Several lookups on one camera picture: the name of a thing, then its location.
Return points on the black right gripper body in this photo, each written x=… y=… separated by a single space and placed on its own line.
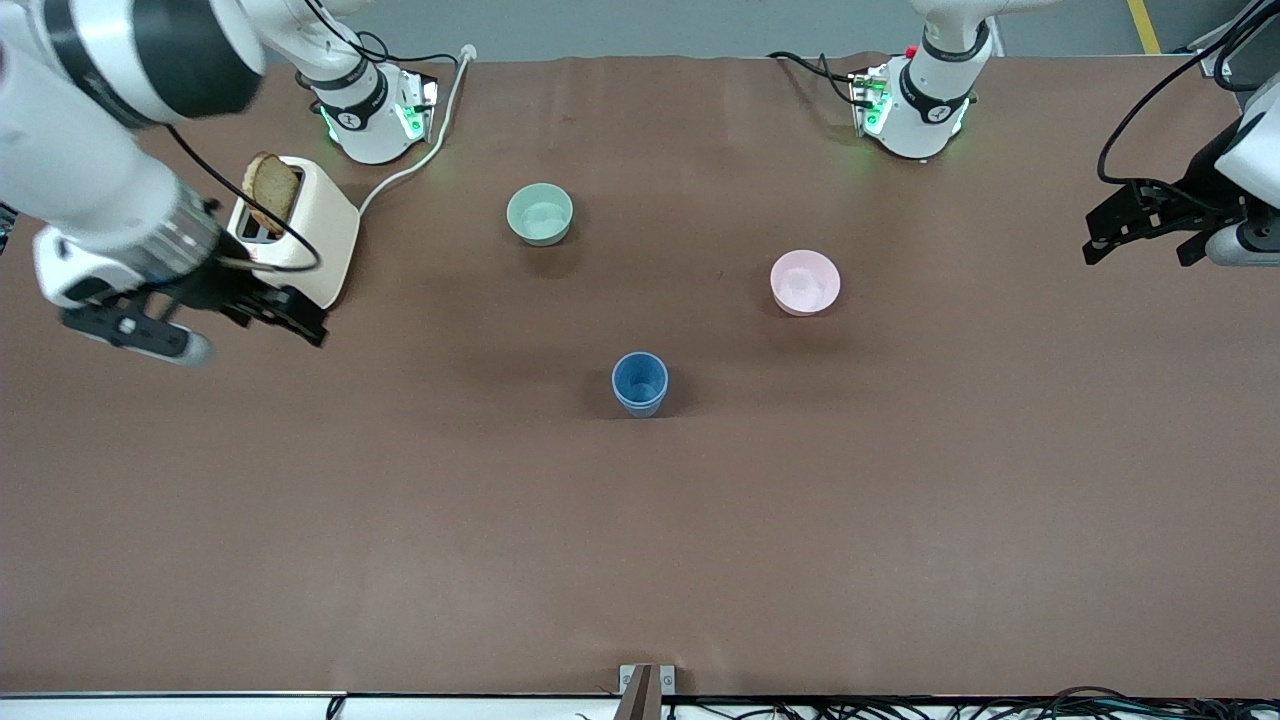
x=216 y=283

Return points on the green lit base controller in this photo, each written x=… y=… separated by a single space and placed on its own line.
x=415 y=110
x=868 y=100

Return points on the brown bread slice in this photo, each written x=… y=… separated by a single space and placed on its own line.
x=272 y=190

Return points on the pink bowl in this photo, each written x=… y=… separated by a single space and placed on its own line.
x=805 y=282

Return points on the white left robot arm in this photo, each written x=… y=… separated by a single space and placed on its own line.
x=920 y=110

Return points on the mint green bowl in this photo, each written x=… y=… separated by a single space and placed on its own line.
x=540 y=213

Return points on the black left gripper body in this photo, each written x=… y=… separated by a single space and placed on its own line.
x=1197 y=197

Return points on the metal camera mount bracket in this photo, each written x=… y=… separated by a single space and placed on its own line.
x=645 y=690

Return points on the blue plastic cup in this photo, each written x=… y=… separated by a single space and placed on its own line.
x=641 y=410
x=640 y=375

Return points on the cream white toaster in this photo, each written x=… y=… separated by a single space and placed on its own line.
x=325 y=235

